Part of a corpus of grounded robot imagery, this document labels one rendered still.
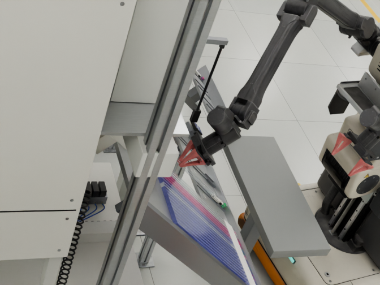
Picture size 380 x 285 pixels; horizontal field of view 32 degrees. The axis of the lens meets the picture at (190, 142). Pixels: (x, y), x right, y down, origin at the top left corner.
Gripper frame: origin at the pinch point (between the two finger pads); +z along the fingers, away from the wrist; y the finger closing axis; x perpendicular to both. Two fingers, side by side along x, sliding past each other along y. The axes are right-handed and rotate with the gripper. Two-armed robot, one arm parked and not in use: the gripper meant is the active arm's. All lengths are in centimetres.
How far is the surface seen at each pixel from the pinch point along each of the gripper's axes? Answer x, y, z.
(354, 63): 222, -195, -88
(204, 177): 23.3, -9.5, 0.3
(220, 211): 27.0, 3.1, 0.5
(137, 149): -54, 39, -7
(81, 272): 2.4, 15.0, 41.8
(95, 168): 11.2, -28.8, 32.7
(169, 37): -65, 28, -24
